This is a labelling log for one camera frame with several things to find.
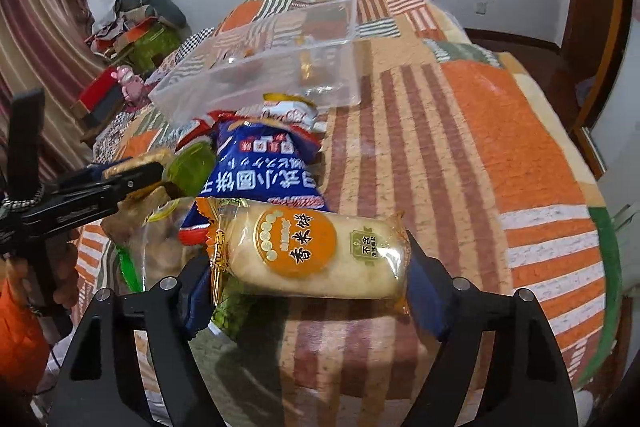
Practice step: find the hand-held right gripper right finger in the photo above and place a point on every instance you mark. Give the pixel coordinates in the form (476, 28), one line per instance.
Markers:
(424, 292)

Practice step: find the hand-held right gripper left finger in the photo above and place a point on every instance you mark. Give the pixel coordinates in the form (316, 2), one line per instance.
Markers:
(194, 302)

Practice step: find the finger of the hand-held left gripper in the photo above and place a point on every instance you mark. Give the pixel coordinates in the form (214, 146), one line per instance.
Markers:
(98, 167)
(135, 181)

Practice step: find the beige cracker packet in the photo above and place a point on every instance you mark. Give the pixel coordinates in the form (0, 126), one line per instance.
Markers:
(142, 159)

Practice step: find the red snack packet silver edge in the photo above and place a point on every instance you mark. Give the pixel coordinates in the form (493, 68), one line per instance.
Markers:
(197, 129)

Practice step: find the rice cracker packet orange label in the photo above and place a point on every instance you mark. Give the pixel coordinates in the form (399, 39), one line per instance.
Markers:
(310, 252)

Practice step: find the yellow white chips bag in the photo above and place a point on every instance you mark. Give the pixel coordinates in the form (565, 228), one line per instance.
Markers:
(290, 112)

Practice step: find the person's left forearm orange sleeve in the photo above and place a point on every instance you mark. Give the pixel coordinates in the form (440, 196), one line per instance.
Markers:
(20, 337)

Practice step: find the clear bag of fried snacks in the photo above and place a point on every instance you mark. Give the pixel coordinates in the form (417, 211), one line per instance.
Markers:
(160, 237)

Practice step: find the person's left hand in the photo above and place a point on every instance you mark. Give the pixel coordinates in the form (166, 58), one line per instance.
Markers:
(67, 267)

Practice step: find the black white checkered blanket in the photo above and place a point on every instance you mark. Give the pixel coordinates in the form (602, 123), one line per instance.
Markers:
(115, 127)

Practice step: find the green snack packet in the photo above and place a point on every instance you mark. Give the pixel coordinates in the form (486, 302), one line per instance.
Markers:
(192, 167)

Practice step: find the red box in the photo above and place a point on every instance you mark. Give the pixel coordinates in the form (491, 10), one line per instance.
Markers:
(100, 97)

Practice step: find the pink toy figure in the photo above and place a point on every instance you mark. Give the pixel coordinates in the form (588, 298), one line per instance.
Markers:
(129, 84)

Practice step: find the blue snack bag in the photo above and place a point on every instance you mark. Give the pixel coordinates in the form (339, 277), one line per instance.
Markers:
(260, 172)

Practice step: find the orange striped patchwork blanket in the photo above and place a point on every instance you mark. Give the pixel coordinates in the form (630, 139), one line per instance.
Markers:
(450, 157)

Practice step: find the striped curtain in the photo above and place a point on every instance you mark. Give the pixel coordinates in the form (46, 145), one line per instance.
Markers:
(35, 37)

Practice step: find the pile of clothes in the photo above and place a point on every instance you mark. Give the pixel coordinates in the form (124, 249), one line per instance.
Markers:
(145, 4)

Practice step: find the brown wooden door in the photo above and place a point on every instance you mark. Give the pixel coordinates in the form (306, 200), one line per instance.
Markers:
(595, 32)

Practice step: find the white wall outlet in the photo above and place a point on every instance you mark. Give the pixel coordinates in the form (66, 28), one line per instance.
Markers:
(481, 7)

